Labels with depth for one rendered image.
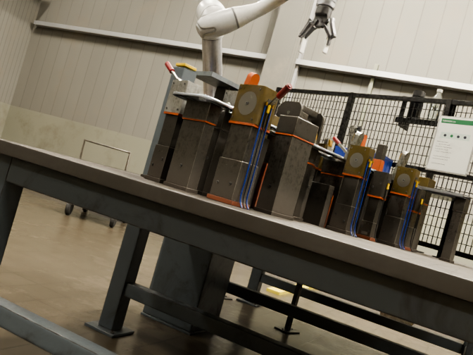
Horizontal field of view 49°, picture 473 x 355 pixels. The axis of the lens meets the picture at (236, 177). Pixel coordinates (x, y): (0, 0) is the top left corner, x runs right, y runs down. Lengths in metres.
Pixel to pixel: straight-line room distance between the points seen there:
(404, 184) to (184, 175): 1.07
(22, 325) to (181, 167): 0.65
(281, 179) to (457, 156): 1.47
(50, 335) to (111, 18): 6.76
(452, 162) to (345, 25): 3.68
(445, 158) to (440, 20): 3.40
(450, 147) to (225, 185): 1.72
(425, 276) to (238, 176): 0.64
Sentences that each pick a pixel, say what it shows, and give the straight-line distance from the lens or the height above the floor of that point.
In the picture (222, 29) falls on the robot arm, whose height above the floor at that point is 1.43.
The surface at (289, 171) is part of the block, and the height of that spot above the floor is 0.85.
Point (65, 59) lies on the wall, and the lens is 8.35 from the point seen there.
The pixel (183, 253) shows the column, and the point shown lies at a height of 0.37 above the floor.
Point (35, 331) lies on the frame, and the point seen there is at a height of 0.21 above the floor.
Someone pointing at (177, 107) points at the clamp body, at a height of 0.96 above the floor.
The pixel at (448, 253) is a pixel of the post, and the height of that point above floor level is 0.73.
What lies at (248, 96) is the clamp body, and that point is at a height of 1.02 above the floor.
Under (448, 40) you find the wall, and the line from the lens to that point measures 6.15.
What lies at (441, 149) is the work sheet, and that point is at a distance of 3.03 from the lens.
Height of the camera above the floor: 0.74
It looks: 2 degrees up
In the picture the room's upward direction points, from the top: 16 degrees clockwise
